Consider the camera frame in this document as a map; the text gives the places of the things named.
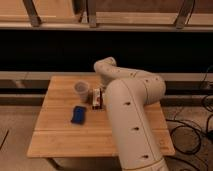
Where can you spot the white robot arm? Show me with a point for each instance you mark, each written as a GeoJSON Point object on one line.
{"type": "Point", "coordinates": [127, 92]}

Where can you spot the small white brown box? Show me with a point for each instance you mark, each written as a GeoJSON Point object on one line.
{"type": "Point", "coordinates": [96, 102]}

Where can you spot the clear plastic cup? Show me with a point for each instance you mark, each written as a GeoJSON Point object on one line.
{"type": "Point", "coordinates": [81, 88]}

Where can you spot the blue sponge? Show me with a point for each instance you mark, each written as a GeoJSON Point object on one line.
{"type": "Point", "coordinates": [78, 115]}

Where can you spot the wooden table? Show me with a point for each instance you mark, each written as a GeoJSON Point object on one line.
{"type": "Point", "coordinates": [55, 136]}

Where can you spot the metal shelf bracket middle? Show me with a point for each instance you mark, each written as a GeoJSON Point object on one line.
{"type": "Point", "coordinates": [91, 13]}

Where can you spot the metal shelf bracket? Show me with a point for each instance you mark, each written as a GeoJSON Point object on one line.
{"type": "Point", "coordinates": [184, 13]}
{"type": "Point", "coordinates": [91, 13]}
{"type": "Point", "coordinates": [35, 20]}

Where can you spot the metal shelf bracket left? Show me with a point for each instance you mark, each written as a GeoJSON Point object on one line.
{"type": "Point", "coordinates": [35, 20]}

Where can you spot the metal shelf bracket right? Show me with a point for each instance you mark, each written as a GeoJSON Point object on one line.
{"type": "Point", "coordinates": [184, 13]}

